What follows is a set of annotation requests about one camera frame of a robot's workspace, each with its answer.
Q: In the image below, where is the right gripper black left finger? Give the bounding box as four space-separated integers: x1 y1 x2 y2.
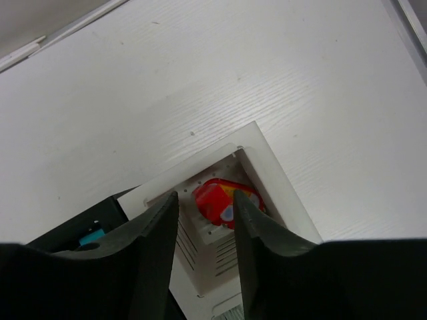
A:
1 191 179 319

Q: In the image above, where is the white slatted container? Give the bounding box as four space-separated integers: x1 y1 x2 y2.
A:
118 123 322 319

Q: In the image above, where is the long teal lego brick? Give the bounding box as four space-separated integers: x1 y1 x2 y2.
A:
79 229 105 246

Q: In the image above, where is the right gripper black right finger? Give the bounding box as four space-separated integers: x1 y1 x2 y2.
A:
234 191 426 319

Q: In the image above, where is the black slatted container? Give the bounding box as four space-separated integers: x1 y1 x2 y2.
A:
28 195 128 253

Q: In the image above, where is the red flower lego brick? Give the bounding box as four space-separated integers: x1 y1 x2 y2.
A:
192 178 266 229

